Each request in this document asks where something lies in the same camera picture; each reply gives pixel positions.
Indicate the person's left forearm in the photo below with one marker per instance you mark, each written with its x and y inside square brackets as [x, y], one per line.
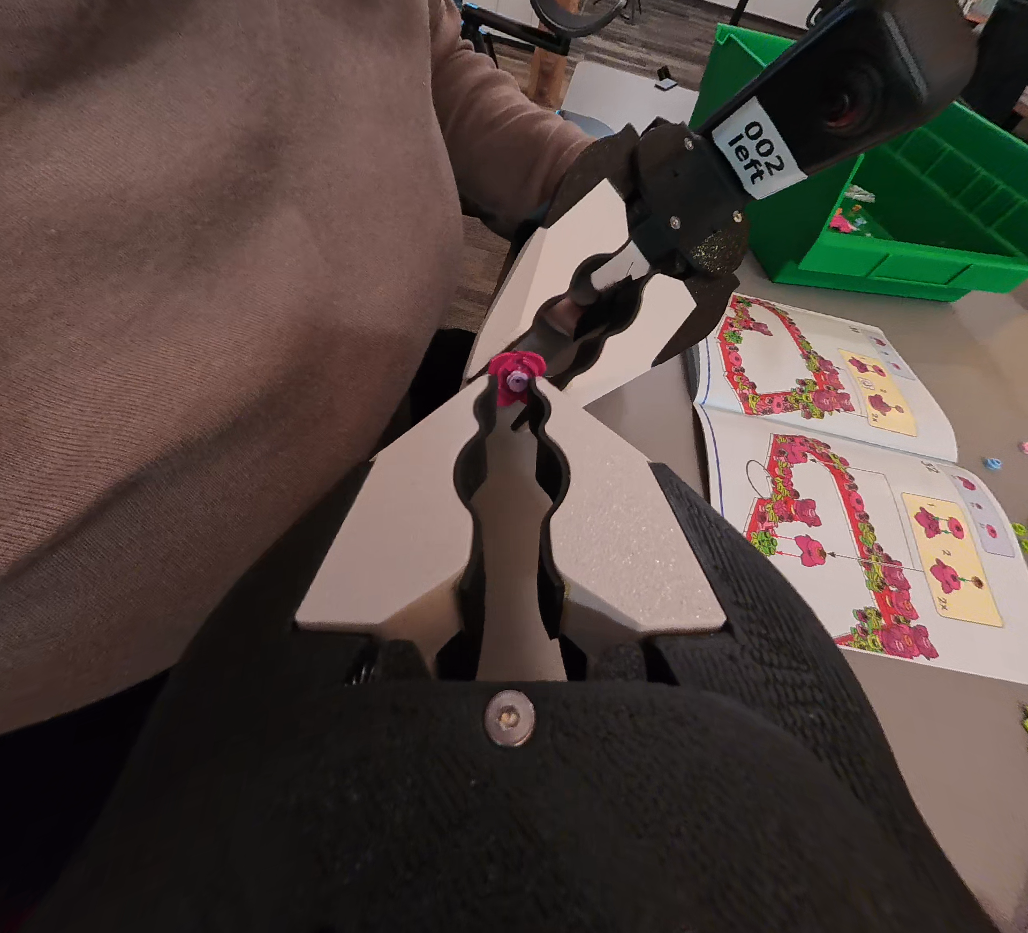
[498, 129]

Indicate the small lavender lego stud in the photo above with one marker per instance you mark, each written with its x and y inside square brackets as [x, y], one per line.
[518, 384]

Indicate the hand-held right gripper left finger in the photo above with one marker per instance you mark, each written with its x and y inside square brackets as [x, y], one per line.
[385, 547]

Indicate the green plastic bin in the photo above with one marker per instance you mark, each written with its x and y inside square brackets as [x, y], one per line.
[803, 226]

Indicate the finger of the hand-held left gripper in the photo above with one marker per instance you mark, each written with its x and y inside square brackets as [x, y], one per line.
[546, 258]
[642, 338]

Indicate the open lego instruction booklet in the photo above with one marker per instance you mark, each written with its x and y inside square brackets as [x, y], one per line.
[843, 483]

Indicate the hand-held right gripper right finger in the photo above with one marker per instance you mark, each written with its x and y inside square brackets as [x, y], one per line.
[634, 547]

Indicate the magenta lego rose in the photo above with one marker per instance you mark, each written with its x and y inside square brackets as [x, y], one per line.
[506, 367]

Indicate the pile of loose lego pieces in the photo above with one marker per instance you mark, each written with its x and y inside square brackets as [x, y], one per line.
[851, 214]

